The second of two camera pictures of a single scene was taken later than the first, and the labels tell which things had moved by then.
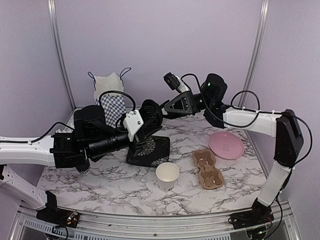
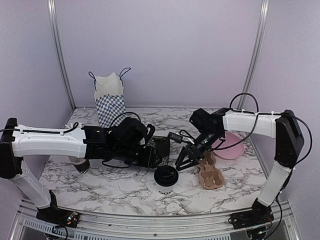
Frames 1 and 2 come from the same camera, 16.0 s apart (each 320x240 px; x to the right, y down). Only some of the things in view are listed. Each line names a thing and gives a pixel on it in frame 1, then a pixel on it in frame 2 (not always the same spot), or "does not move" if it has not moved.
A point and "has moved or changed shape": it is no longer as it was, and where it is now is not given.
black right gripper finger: x=182 y=104 to x=185 y=160
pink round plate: x=226 y=145 does not move
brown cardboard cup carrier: x=211 y=177 does not move
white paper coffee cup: x=166 y=173 has moved or changed shape
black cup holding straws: x=84 y=168 does not move
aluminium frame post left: x=52 y=12 does not move
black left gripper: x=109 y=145 to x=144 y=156
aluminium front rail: x=26 y=226 does not move
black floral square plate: x=156 y=150 does not move
